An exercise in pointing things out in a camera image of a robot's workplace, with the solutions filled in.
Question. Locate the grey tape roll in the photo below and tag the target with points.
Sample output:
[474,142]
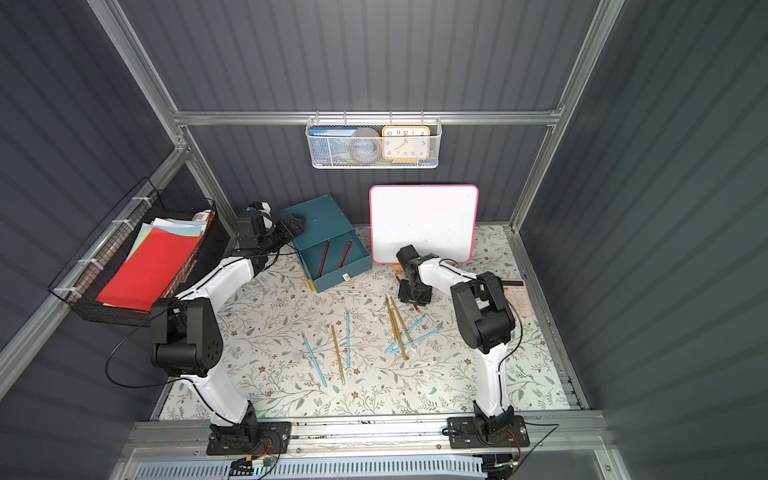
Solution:
[364,147]

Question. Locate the red paper sheet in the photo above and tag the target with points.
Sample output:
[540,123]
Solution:
[147,274]

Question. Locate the floral patterned table mat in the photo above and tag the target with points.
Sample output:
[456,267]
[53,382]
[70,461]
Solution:
[267,360]

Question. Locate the teal drawer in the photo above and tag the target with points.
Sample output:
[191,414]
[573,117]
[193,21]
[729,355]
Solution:
[358,261]

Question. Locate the white mesh wall basket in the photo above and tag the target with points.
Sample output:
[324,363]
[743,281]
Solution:
[345,162]

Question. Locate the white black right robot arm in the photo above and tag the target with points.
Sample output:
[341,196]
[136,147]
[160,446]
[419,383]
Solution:
[485,320]

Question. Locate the pastel paper stack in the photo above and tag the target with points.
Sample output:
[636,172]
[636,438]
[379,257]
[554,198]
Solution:
[175,227]

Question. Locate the black wire wall basket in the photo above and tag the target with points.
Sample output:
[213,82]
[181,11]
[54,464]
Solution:
[94,269]

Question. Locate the yellow alarm clock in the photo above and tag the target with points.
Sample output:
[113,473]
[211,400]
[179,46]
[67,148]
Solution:
[406,144]

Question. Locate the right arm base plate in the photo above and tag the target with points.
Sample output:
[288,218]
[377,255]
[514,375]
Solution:
[470,433]

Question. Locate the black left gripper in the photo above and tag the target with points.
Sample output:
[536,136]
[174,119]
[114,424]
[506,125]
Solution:
[284,228]

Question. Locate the yellow pencil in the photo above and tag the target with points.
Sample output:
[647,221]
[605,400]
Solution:
[396,332]
[400,320]
[337,350]

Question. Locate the pink framed whiteboard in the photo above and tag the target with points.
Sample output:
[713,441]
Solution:
[434,218]

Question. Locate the blue box in basket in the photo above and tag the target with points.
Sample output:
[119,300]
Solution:
[326,143]

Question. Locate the teal drawer cabinet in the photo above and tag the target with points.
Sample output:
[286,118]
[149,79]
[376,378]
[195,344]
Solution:
[324,220]

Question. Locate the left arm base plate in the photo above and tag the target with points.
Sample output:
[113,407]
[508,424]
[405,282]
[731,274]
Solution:
[269,438]

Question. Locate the pink calculator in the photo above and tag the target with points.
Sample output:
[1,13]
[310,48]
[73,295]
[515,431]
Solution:
[517,294]

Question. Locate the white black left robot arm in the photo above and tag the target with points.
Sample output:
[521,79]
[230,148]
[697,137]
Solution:
[186,340]

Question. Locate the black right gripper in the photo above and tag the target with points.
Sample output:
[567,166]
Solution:
[414,287]

